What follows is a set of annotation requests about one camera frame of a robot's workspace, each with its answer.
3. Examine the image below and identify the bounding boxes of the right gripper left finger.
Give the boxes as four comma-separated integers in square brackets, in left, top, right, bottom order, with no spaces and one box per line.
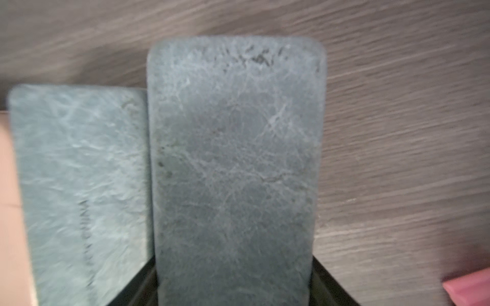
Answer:
[107,256,158,306]

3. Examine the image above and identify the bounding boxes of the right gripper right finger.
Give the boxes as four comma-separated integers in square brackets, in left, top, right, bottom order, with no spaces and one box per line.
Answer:
[309,256,360,306]

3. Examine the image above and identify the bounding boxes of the pink case thin glasses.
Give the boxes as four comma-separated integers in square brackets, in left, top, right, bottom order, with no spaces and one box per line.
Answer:
[1,112,38,305]

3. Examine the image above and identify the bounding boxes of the grey case black sunglasses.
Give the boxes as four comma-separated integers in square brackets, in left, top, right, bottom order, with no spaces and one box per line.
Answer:
[147,36,327,305]

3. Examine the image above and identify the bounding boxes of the pink alarm clock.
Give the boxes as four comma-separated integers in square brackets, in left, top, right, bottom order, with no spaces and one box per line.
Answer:
[442,268,490,306]

